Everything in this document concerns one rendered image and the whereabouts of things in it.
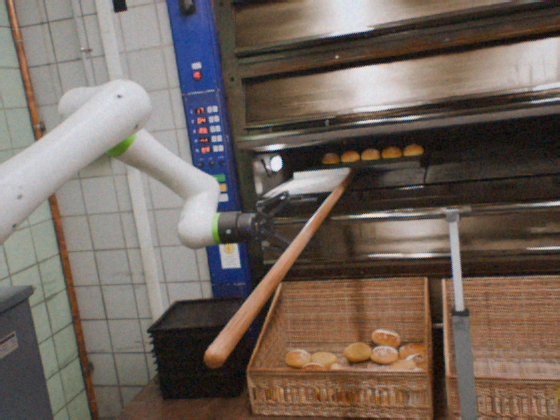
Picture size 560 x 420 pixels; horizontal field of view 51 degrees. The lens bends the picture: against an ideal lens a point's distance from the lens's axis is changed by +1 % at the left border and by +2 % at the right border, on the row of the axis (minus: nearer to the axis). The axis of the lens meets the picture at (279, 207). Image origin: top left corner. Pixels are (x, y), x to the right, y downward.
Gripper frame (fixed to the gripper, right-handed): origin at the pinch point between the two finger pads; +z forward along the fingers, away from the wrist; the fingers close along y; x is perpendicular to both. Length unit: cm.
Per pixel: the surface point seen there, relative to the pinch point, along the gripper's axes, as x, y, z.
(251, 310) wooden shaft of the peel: 63, 0, 3
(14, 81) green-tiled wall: -49, -53, -123
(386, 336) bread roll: -41, 52, 12
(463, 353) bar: 7, 35, 36
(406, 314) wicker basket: -49, 47, 19
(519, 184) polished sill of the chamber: -53, 4, 58
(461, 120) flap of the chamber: -38, -20, 41
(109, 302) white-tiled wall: -55, 41, -105
